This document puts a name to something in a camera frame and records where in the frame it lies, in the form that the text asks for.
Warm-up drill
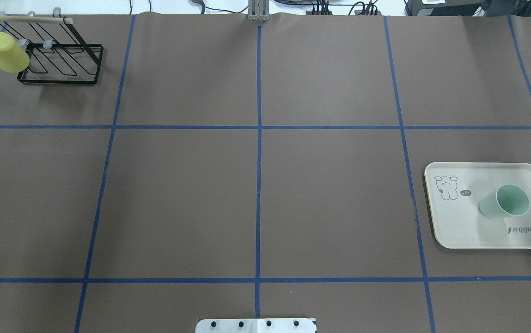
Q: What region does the pale green cup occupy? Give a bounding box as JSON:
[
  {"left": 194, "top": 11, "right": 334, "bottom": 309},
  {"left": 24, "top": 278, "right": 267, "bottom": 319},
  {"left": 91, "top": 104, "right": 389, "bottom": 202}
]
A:
[{"left": 478, "top": 184, "right": 530, "bottom": 219}]

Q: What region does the cream rabbit tray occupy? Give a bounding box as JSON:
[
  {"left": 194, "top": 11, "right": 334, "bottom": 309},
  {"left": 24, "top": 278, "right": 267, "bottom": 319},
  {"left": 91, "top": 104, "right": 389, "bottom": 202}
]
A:
[{"left": 424, "top": 162, "right": 531, "bottom": 249}]

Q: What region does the yellow cup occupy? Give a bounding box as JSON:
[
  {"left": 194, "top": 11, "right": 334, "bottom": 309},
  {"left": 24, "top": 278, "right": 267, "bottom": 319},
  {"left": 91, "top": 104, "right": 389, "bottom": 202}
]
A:
[{"left": 0, "top": 32, "right": 30, "bottom": 73}]

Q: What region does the brown paper table mat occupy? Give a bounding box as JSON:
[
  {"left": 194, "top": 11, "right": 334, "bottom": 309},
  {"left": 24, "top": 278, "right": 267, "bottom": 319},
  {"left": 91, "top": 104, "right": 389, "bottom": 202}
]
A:
[{"left": 0, "top": 13, "right": 531, "bottom": 333}]

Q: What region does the white central pillar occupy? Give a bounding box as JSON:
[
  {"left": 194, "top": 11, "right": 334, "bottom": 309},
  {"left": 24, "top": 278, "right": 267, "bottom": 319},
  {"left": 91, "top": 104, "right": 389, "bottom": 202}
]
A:
[{"left": 195, "top": 318, "right": 317, "bottom": 333}]

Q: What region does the black box on desk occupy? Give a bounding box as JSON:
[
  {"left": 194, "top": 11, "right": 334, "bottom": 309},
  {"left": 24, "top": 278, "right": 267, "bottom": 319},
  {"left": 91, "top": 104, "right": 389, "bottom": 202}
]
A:
[{"left": 404, "top": 0, "right": 483, "bottom": 17}]

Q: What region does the aluminium frame post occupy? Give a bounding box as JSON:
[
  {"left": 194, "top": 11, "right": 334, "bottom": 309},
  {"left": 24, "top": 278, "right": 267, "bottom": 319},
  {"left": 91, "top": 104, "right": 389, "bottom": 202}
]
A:
[{"left": 247, "top": 0, "right": 270, "bottom": 22}]

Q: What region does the black wire cup rack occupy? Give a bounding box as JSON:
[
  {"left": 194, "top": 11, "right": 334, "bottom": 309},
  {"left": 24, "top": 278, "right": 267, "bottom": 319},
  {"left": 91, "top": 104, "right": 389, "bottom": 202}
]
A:
[{"left": 0, "top": 6, "right": 104, "bottom": 85}]

